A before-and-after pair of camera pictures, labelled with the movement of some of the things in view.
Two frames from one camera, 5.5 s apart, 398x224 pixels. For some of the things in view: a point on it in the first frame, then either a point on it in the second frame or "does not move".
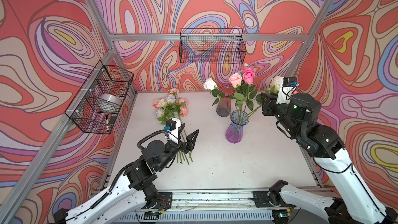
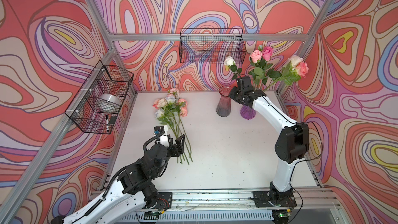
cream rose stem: (254, 110) -> (287, 70)
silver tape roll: (108, 102) does not move
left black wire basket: (95, 109) does not move
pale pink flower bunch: (172, 107) does not move
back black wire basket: (214, 46) does not move
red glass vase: (223, 107) does not move
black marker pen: (107, 123) does not move
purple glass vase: (239, 119) -> (247, 112)
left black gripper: (187, 146) -> (180, 149)
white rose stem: (210, 84) -> (230, 61)
